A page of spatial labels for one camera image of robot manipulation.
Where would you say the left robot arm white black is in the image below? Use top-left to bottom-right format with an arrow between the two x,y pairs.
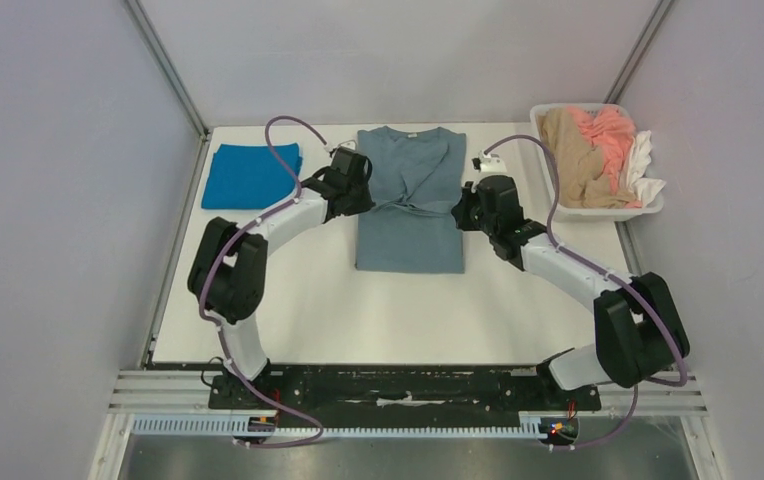
187,146 -> 374,408

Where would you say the right aluminium frame post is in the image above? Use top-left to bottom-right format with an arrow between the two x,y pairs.
604,0 -> 677,104

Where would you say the pink t shirt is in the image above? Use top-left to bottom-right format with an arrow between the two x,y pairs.
567,105 -> 641,209

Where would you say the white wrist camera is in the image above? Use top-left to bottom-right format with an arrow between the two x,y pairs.
472,151 -> 508,175
323,139 -> 357,156

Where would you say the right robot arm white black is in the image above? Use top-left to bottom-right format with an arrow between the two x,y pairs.
452,175 -> 690,408

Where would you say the white slotted cable duct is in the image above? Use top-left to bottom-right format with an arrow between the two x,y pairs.
132,414 -> 578,441

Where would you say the white t shirt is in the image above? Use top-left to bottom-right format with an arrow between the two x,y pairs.
619,130 -> 666,208

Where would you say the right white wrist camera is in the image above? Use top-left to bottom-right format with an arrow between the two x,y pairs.
472,151 -> 508,175

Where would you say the grey-blue t shirt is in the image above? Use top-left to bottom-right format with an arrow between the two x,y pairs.
355,126 -> 467,274

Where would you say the aluminium frame post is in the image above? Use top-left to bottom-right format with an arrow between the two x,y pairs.
604,0 -> 677,104
122,0 -> 210,140

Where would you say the left aluminium frame post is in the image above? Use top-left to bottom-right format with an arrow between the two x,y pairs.
122,0 -> 210,140

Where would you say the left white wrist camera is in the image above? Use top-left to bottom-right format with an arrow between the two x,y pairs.
323,139 -> 357,156

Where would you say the folded bright blue t shirt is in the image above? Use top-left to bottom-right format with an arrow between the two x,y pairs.
201,143 -> 303,210

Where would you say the beige t shirt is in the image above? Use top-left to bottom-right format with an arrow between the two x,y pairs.
536,106 -> 608,209

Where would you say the white plastic laundry basket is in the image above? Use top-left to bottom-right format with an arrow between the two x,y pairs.
530,103 -> 664,222

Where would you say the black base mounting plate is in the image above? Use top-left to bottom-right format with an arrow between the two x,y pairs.
208,360 -> 602,430

